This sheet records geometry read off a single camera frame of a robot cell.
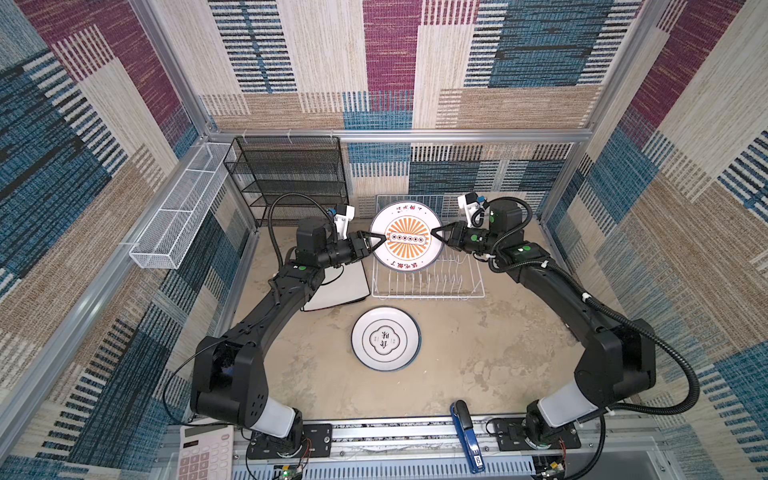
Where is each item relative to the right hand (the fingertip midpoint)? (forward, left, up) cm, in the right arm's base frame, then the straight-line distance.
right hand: (432, 235), depth 78 cm
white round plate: (-2, +6, -1) cm, 6 cm away
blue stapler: (-41, -6, -25) cm, 49 cm away
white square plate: (-12, +23, -3) cm, 26 cm away
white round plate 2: (-16, +13, -27) cm, 34 cm away
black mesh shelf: (+37, +46, -9) cm, 60 cm away
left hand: (-1, +12, +2) cm, 13 cm away
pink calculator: (-43, +55, -25) cm, 74 cm away
